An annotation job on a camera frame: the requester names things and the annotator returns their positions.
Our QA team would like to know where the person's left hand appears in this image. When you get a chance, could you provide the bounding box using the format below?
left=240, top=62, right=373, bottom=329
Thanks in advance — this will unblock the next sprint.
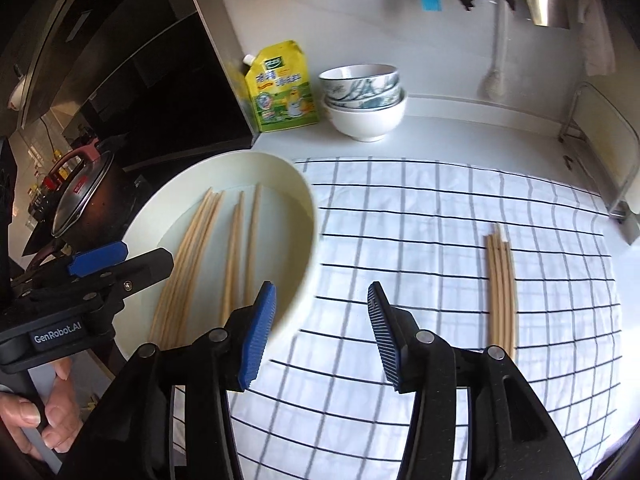
left=0, top=356, right=84, bottom=461

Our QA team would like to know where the dark pot with glass lid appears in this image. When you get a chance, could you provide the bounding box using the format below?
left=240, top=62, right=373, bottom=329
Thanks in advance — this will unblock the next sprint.
left=26, top=139, right=136, bottom=269

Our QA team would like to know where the white checkered cloth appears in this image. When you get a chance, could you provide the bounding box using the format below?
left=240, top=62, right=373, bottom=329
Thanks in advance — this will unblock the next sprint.
left=230, top=158, right=622, bottom=479

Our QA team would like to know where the cream round tray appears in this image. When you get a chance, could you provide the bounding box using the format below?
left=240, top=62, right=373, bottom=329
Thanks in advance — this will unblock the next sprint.
left=124, top=151, right=320, bottom=359

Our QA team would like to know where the white bottom bowl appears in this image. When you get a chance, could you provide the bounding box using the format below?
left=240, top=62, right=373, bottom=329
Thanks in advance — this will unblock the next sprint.
left=322, top=90, right=408, bottom=142

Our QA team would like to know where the yellow seasoning pouch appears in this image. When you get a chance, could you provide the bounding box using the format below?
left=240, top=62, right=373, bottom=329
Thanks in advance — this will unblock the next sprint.
left=243, top=40, right=319, bottom=133

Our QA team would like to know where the blue patterned top bowl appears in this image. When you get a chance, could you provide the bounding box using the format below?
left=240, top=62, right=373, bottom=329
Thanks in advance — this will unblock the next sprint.
left=319, top=64, right=399, bottom=101

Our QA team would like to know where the metal rack with board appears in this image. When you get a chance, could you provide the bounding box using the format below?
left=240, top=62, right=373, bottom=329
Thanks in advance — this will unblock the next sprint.
left=558, top=81, right=639, bottom=221

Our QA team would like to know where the white hanging cloth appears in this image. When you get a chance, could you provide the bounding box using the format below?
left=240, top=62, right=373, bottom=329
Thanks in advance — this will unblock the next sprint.
left=577, top=0, right=616, bottom=77

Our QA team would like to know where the white wall pipe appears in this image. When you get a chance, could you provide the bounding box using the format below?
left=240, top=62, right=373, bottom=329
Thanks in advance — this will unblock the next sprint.
left=484, top=1, right=511, bottom=102

